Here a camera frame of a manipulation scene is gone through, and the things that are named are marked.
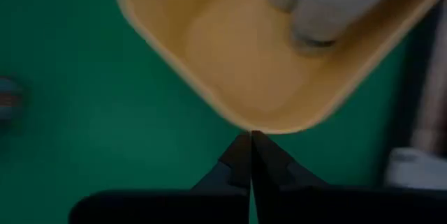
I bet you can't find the yellow plastic bin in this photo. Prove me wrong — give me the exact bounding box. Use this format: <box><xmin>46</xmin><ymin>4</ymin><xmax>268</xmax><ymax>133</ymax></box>
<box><xmin>115</xmin><ymin>0</ymin><xmax>447</xmax><ymax>136</ymax></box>

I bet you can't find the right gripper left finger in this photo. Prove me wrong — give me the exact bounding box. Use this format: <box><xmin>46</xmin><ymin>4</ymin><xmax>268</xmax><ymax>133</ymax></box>
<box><xmin>68</xmin><ymin>131</ymin><xmax>252</xmax><ymax>224</ymax></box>

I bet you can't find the green table mat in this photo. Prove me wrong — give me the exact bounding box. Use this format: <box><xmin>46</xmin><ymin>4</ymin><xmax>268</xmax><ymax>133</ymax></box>
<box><xmin>0</xmin><ymin>0</ymin><xmax>420</xmax><ymax>224</ymax></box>

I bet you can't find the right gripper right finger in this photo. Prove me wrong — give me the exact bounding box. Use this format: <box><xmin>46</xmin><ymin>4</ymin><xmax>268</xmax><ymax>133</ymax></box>
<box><xmin>250</xmin><ymin>130</ymin><xmax>447</xmax><ymax>224</ymax></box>

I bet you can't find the red Fanta can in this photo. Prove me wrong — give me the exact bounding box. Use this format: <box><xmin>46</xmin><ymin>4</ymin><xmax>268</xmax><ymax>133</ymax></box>
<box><xmin>0</xmin><ymin>75</ymin><xmax>27</xmax><ymax>129</ymax></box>

